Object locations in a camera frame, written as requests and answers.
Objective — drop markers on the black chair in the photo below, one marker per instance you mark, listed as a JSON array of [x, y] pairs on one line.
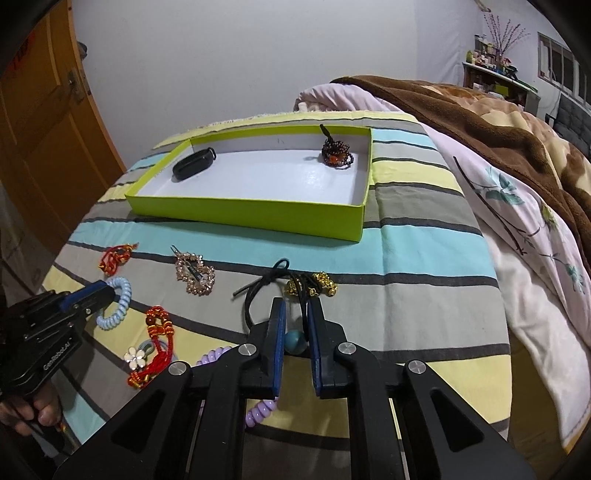
[[575, 120]]

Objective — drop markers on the person's left hand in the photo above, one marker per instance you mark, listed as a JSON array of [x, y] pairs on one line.
[[46, 411]]

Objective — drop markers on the metal door lock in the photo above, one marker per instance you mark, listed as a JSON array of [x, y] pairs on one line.
[[76, 85]]

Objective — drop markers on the window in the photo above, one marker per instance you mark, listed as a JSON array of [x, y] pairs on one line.
[[561, 64]]

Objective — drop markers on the black wrist band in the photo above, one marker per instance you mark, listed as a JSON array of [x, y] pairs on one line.
[[191, 164]]

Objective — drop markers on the brown fleece blanket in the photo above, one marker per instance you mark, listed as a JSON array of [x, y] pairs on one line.
[[485, 124]]

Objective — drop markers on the cluttered wall shelf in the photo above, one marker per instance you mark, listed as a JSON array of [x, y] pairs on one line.
[[496, 74]]

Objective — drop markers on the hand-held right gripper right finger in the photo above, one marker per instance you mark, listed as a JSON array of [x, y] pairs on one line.
[[316, 355]]

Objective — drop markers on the green cardboard box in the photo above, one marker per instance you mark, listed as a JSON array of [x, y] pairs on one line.
[[277, 184]]

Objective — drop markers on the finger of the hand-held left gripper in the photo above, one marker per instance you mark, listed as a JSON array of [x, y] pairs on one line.
[[99, 303], [85, 293]]

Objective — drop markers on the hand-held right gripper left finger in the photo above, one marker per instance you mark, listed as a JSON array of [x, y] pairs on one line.
[[277, 350]]

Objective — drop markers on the wooden door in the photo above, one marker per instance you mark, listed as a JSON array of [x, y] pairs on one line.
[[46, 152]]

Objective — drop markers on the purple flower branches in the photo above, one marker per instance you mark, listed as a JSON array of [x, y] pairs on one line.
[[503, 32]]

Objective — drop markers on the red door sign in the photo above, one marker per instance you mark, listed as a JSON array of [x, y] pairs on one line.
[[23, 53]]

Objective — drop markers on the rhinestone hair clip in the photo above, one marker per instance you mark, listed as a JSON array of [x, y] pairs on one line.
[[196, 272]]

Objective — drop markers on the pink floral quilt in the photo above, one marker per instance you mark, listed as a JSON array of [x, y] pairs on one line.
[[521, 217]]

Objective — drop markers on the brown beaded ornament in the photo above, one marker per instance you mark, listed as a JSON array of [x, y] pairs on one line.
[[336, 151]]

